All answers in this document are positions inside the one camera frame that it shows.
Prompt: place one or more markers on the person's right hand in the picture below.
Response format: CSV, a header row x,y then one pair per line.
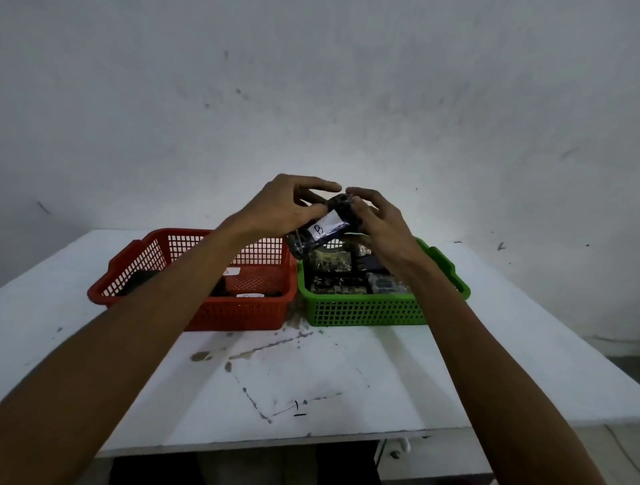
x,y
387,235

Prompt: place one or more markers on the person's left hand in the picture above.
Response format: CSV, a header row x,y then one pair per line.
x,y
275,210

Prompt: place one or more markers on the pile of black packets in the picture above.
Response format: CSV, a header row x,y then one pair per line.
x,y
330,280

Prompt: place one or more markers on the green plastic mesh basket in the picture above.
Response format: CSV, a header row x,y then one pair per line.
x,y
360,312

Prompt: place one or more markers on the red plastic mesh basket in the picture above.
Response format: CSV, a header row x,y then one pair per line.
x,y
240,315

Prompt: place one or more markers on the large black packet labelled B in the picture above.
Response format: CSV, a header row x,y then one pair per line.
x,y
142,281

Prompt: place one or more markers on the person's right forearm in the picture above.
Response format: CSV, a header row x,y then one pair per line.
x,y
490,380

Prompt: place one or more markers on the person's left forearm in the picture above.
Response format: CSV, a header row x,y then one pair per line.
x,y
100,360

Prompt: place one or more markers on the white cabinet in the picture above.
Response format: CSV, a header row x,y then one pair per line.
x,y
440,459

